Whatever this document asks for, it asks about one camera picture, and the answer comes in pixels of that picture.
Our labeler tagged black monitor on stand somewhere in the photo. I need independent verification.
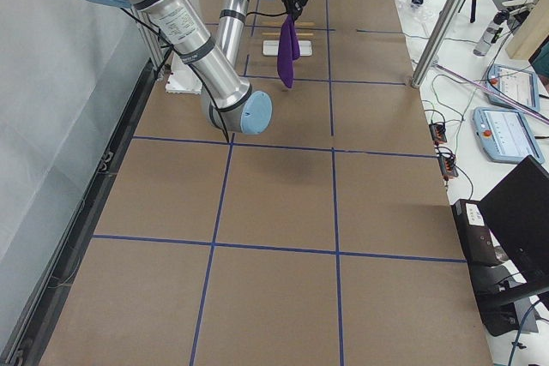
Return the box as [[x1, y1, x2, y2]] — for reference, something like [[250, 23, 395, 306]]
[[476, 155, 548, 336]]

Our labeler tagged black power strip left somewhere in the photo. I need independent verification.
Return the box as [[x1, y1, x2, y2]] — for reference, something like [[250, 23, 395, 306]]
[[429, 123, 447, 146]]

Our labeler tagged lower teach pendant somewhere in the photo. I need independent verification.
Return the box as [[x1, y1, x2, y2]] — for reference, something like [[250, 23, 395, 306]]
[[473, 107, 545, 164]]

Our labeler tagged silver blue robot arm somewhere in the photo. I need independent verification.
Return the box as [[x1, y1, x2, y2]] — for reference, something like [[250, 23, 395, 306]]
[[86, 0, 309, 135]]

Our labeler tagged purple towel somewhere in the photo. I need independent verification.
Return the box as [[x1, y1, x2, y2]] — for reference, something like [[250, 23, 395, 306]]
[[277, 15, 300, 88]]

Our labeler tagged grey aluminium frame post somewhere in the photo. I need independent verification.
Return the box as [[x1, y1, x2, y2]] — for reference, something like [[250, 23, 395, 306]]
[[411, 0, 464, 88]]

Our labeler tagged black power strip right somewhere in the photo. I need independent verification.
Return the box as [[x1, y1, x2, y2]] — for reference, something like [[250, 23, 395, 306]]
[[437, 153, 459, 181]]

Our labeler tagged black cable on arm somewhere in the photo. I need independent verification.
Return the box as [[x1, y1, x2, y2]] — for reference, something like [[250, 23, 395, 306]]
[[122, 5, 231, 144]]

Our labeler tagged white towel rack with wooden bars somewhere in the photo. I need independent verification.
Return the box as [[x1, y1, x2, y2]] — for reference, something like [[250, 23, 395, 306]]
[[261, 22, 315, 57]]

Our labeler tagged upper teach pendant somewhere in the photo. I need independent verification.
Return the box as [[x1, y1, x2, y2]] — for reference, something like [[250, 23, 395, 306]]
[[483, 63, 540, 112]]

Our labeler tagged black power strip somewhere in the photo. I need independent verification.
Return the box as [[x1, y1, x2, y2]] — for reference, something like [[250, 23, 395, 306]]
[[429, 123, 447, 146], [437, 153, 459, 181]]

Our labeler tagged clear water bottle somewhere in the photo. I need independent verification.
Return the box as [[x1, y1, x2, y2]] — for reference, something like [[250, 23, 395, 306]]
[[473, 9, 510, 57]]

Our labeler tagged black computer box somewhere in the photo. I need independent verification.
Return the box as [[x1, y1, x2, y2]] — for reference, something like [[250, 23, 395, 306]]
[[451, 199, 507, 267]]

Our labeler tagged teach pendant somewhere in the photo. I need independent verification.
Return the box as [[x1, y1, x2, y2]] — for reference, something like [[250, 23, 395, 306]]
[[483, 63, 540, 112], [473, 107, 545, 164]]

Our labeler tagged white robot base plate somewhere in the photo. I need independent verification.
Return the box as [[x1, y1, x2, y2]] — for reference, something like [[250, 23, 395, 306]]
[[166, 55, 202, 94]]

